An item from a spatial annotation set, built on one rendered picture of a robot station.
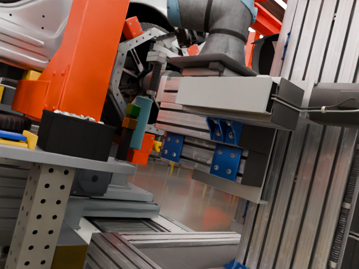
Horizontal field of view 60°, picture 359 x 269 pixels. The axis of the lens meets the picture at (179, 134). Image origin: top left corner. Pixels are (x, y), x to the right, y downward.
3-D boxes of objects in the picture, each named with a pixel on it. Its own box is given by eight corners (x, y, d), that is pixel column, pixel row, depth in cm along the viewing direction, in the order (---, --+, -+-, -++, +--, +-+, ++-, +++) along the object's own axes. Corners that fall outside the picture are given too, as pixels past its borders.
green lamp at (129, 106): (133, 116, 115) (135, 105, 115) (139, 117, 112) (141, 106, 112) (124, 113, 112) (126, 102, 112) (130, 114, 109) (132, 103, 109)
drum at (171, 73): (158, 99, 179) (164, 75, 180) (182, 101, 163) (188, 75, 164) (138, 92, 170) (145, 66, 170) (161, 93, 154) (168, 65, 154)
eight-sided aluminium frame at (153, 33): (176, 139, 192) (196, 54, 193) (182, 140, 187) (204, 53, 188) (96, 119, 156) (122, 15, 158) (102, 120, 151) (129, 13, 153)
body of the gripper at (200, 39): (190, 40, 129) (208, 39, 137) (182, 21, 129) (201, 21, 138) (178, 48, 135) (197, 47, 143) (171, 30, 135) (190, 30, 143)
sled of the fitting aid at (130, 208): (126, 201, 214) (130, 187, 214) (157, 219, 186) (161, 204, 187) (54, 196, 181) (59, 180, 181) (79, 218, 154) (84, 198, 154)
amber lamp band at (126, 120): (130, 129, 115) (132, 118, 115) (135, 131, 112) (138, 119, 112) (121, 127, 112) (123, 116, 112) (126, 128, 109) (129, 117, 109)
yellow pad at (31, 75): (48, 87, 168) (51, 79, 168) (57, 88, 158) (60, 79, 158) (21, 79, 159) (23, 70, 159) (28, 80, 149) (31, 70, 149)
